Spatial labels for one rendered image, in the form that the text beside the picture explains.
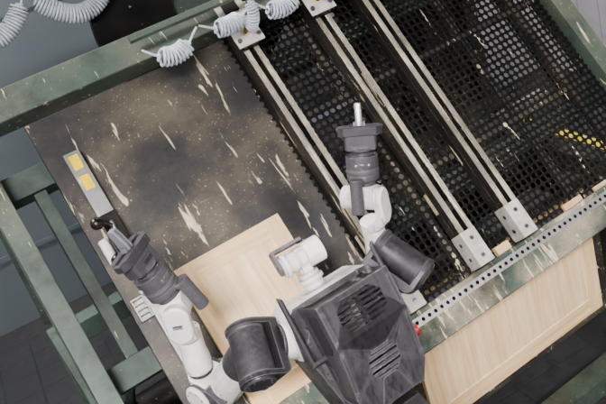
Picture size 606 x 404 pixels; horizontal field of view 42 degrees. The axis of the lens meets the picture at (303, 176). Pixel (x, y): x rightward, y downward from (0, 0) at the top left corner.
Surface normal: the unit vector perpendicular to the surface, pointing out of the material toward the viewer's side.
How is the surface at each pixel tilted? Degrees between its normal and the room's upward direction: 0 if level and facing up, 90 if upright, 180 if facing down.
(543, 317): 90
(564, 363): 0
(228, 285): 53
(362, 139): 78
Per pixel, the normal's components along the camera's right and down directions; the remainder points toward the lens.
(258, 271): 0.24, -0.34
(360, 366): 0.46, 0.10
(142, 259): 0.78, -0.23
